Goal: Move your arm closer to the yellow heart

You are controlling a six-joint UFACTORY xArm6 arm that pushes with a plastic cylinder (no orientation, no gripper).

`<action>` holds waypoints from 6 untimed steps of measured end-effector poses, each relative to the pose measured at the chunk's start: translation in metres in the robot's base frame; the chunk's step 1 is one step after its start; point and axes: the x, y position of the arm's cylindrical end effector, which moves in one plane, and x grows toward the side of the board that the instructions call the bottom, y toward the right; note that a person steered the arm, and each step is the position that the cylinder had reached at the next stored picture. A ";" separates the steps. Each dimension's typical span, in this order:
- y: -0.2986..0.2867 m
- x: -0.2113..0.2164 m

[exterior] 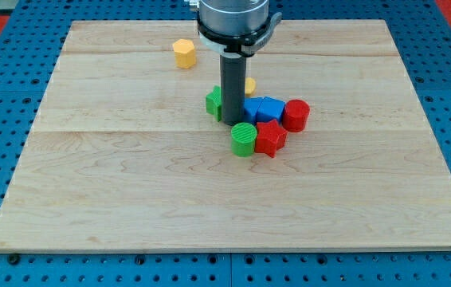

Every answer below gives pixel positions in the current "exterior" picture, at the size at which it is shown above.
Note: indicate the red star block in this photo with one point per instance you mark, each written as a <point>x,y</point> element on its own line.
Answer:
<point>271,137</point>

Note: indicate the yellow hexagon block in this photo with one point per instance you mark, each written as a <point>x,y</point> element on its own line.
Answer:
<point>185,56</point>

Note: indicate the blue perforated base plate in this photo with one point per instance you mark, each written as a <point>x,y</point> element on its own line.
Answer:
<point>29,46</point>

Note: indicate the yellow heart block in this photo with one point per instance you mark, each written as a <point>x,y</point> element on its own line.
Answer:
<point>250,86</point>

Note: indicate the blue cube block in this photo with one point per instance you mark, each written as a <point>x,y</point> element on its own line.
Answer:
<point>270,109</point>

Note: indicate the red cylinder block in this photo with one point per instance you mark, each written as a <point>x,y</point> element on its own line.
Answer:
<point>295,115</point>

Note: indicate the wooden board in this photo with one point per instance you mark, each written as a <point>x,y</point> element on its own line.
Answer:
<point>122,157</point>

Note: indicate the blue block left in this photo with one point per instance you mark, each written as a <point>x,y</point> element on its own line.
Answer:
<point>251,106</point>

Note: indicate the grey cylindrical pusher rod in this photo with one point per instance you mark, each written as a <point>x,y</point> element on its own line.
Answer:
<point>233,74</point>

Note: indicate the green star block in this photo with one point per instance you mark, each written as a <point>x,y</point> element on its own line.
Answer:
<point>214,103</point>

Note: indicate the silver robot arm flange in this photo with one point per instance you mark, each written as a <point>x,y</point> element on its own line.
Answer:
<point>234,28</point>

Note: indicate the green cylinder block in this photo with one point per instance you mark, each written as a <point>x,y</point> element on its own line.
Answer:
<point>243,139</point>

